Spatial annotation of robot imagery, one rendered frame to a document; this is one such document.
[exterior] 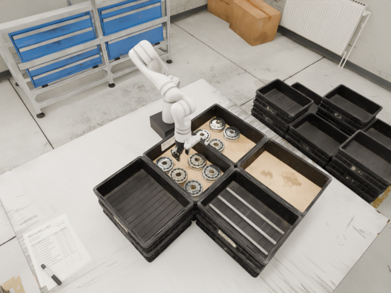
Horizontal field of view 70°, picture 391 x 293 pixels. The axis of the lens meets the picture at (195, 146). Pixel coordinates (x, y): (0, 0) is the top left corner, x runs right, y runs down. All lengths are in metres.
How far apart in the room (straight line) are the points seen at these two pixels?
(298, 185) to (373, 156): 1.00
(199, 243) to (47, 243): 0.75
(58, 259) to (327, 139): 2.11
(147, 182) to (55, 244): 0.54
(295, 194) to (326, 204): 0.26
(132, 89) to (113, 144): 1.61
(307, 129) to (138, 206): 1.68
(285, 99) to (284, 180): 1.19
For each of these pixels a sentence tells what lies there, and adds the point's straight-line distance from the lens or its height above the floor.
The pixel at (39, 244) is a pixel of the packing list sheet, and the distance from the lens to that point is 1.65.
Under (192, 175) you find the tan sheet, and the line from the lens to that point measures 1.53.
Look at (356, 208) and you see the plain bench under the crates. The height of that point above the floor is 0.70.
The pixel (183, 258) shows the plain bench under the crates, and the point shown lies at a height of 0.70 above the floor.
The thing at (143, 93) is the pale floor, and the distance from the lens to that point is 3.32.
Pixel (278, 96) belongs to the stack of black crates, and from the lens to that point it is 2.66.
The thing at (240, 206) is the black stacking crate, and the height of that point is 0.83.
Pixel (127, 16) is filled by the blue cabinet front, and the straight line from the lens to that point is 3.25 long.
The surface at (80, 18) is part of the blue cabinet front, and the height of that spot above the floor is 0.84.
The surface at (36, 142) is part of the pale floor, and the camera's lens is 3.09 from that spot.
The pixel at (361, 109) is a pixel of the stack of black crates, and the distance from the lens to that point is 2.86.
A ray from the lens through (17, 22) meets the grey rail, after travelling 2.91.
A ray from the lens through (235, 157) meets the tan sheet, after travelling 1.63.
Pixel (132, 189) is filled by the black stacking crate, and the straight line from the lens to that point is 1.50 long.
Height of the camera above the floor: 2.10
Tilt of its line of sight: 50 degrees down
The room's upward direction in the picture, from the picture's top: 4 degrees clockwise
